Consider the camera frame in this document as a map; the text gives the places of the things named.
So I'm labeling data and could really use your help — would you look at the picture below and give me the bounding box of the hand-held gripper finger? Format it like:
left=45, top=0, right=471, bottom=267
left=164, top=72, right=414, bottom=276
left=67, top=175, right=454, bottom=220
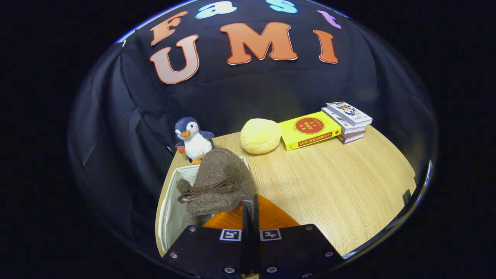
left=254, top=195, right=344, bottom=279
left=162, top=202, right=251, bottom=279

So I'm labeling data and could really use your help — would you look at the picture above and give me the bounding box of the brown fabric storage box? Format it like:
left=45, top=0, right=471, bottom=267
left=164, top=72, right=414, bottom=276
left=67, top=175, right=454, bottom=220
left=155, top=156, right=250, bottom=258

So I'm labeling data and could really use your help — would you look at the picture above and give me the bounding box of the brown fuzzy shoe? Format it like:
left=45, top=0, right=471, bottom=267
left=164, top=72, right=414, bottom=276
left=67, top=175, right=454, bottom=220
left=177, top=147, right=257, bottom=227

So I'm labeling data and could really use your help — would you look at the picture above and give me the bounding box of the yellow bun-shaped plush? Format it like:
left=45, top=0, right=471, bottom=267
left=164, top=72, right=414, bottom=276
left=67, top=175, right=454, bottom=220
left=239, top=118, right=282, bottom=155

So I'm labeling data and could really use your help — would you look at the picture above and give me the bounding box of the penguin plush toy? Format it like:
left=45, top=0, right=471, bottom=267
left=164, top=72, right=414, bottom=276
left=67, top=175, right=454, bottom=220
left=174, top=117, right=215, bottom=165

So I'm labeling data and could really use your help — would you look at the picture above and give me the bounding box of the yellow book with red label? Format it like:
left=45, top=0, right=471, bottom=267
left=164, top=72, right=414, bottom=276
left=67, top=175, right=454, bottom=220
left=278, top=111, right=342, bottom=151

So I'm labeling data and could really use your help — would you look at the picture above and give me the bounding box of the plain white book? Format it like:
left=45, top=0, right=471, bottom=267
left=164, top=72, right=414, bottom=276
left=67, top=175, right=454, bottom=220
left=321, top=107, right=367, bottom=134

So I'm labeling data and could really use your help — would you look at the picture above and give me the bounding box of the black backdrop cloth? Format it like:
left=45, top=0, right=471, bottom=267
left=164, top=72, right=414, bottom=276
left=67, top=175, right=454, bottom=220
left=68, top=0, right=438, bottom=248

